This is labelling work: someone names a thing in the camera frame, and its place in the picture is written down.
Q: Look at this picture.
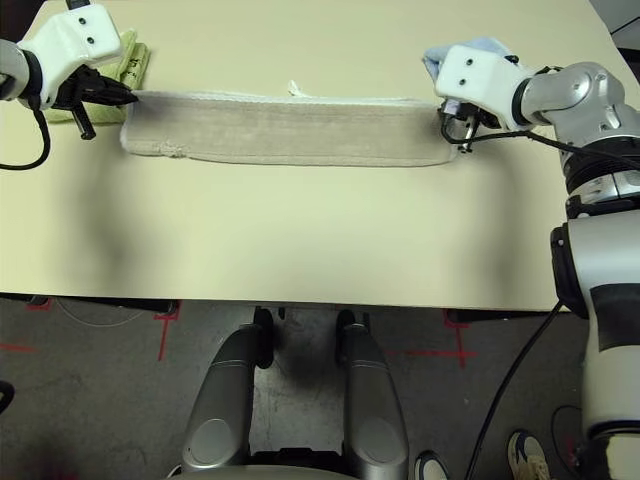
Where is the beige towel white trim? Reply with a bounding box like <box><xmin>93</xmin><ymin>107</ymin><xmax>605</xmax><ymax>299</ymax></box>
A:
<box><xmin>119</xmin><ymin>79</ymin><xmax>460</xmax><ymax>169</ymax></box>

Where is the grey robot waist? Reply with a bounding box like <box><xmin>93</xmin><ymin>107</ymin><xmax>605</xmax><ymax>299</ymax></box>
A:
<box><xmin>172</xmin><ymin>449</ymin><xmax>401</xmax><ymax>480</ymax></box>

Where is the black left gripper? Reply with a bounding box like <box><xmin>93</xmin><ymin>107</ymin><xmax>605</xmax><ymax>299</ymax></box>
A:
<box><xmin>52</xmin><ymin>67</ymin><xmax>140</xmax><ymax>142</ymax></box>

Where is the silver robot right leg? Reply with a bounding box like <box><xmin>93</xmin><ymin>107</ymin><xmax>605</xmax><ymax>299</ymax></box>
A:
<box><xmin>335</xmin><ymin>309</ymin><xmax>409</xmax><ymax>480</ymax></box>

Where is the light blue folded towel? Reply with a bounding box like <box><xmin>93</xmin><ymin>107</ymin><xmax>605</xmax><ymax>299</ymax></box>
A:
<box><xmin>422</xmin><ymin>35</ymin><xmax>521</xmax><ymax>76</ymax></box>

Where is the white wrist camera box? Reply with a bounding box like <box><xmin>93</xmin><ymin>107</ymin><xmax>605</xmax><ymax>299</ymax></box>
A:
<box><xmin>17</xmin><ymin>8</ymin><xmax>124</xmax><ymax>109</ymax></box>
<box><xmin>433</xmin><ymin>43</ymin><xmax>535</xmax><ymax>130</ymax></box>

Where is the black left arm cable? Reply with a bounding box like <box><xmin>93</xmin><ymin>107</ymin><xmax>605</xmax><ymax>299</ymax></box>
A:
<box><xmin>0</xmin><ymin>102</ymin><xmax>51</xmax><ymax>172</ymax></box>

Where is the white navy sneaker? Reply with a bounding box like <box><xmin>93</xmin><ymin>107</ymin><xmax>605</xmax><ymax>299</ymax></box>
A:
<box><xmin>413</xmin><ymin>451</ymin><xmax>450</xmax><ymax>480</ymax></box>

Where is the white beige sneaker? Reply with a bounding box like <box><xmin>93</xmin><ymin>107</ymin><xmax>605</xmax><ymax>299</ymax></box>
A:
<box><xmin>507</xmin><ymin>429</ymin><xmax>552</xmax><ymax>480</ymax></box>

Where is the silver robot left leg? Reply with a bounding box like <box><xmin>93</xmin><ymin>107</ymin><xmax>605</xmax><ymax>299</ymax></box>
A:
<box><xmin>180</xmin><ymin>323</ymin><xmax>276</xmax><ymax>474</ymax></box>

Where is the green folded towel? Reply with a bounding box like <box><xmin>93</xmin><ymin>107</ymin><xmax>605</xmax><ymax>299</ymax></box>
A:
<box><xmin>44</xmin><ymin>28</ymin><xmax>152</xmax><ymax>124</ymax></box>

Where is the silver robot leg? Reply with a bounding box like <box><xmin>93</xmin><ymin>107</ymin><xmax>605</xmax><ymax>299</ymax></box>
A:
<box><xmin>335</xmin><ymin>309</ymin><xmax>409</xmax><ymax>480</ymax></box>
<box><xmin>180</xmin><ymin>323</ymin><xmax>276</xmax><ymax>474</ymax></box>

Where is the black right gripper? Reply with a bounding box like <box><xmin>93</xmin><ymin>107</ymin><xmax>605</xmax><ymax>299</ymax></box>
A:
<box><xmin>439</xmin><ymin>101</ymin><xmax>503</xmax><ymax>151</ymax></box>

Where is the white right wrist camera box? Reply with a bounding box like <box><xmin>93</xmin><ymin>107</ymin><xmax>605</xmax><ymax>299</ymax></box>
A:
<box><xmin>433</xmin><ymin>43</ymin><xmax>535</xmax><ymax>130</ymax></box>

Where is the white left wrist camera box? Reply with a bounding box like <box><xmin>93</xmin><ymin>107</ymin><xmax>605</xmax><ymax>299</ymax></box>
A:
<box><xmin>17</xmin><ymin>8</ymin><xmax>124</xmax><ymax>109</ymax></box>

